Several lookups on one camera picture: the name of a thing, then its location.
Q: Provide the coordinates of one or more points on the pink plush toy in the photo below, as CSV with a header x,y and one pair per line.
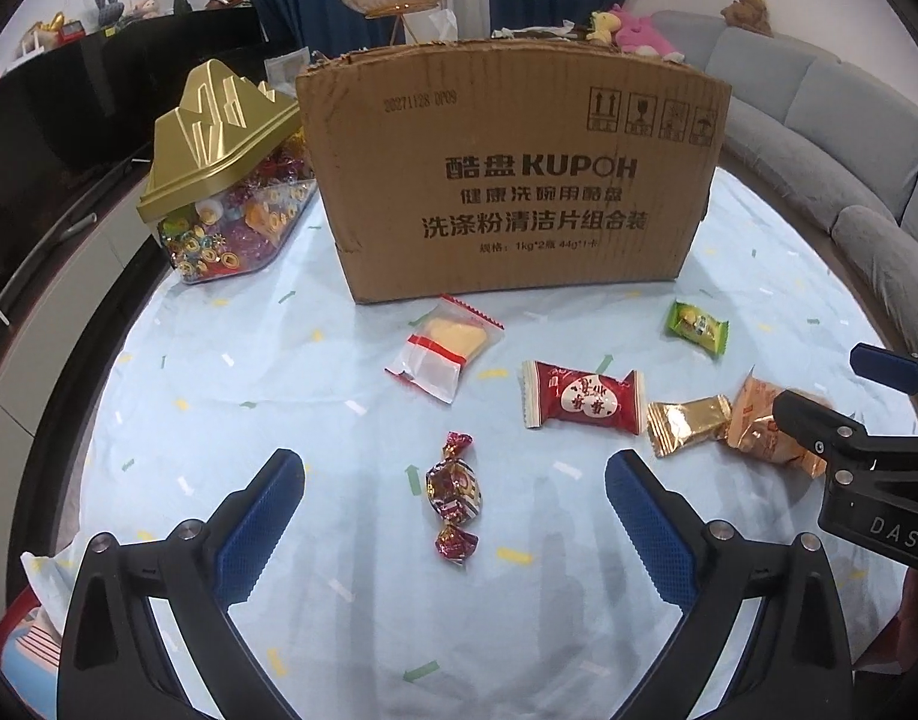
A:
x,y
637,35

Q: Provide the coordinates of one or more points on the brown teddy bear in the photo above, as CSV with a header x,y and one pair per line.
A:
x,y
751,15

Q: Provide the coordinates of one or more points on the gold lid candy container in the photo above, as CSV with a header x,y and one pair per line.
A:
x,y
230,176

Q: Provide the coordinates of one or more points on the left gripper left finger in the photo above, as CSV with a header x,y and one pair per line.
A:
x,y
114,663

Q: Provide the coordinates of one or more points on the brown cardboard box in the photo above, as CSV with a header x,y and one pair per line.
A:
x,y
509,164

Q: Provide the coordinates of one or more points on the small green candy packet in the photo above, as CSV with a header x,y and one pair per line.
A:
x,y
689,322

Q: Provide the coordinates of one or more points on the person's right hand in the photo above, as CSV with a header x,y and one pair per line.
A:
x,y
890,664

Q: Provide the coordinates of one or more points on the black piano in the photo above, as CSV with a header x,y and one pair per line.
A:
x,y
232,35

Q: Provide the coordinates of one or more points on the red white candy packet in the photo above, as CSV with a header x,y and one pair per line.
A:
x,y
554,392

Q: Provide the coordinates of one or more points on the tv console cabinet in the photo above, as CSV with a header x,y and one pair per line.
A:
x,y
41,324

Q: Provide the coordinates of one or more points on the light blue tablecloth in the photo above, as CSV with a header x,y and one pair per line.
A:
x,y
356,614

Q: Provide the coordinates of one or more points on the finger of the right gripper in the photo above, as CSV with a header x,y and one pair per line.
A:
x,y
819,419
894,370

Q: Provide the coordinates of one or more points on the gold foil candy packet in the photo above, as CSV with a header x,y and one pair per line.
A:
x,y
674,426

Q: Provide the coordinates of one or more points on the clear zip bag with cookie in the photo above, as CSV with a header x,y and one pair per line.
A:
x,y
442,345

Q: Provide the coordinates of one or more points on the black television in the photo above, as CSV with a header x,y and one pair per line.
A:
x,y
82,105

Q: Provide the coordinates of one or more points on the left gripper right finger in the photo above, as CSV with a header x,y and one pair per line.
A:
x,y
796,661

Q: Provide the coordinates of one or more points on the orange snack packet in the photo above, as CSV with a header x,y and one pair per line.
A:
x,y
753,430

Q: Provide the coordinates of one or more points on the grey sectional sofa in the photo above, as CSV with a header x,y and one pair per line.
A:
x,y
837,148

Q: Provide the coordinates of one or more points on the grey rabbit plush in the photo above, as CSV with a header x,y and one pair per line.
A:
x,y
108,12

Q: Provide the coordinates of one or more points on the red foil twist candy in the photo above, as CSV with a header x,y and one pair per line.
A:
x,y
455,497

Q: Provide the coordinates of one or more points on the yellow plush toy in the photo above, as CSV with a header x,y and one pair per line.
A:
x,y
602,28

